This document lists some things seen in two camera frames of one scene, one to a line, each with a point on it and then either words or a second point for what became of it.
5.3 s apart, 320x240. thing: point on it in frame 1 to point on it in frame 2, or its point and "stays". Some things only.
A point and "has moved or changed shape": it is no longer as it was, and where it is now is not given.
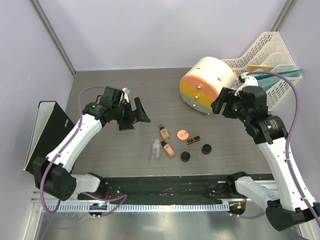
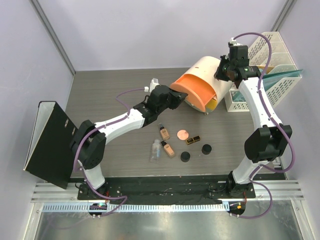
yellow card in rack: (265, 68) stays
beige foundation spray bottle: (164, 132) stays
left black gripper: (140, 114) to (177, 97)
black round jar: (185, 156) stays
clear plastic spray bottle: (156, 152) stays
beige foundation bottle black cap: (168, 149) stays
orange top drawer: (202, 82) has moved or changed shape
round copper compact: (182, 134) stays
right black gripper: (223, 97) to (224, 59)
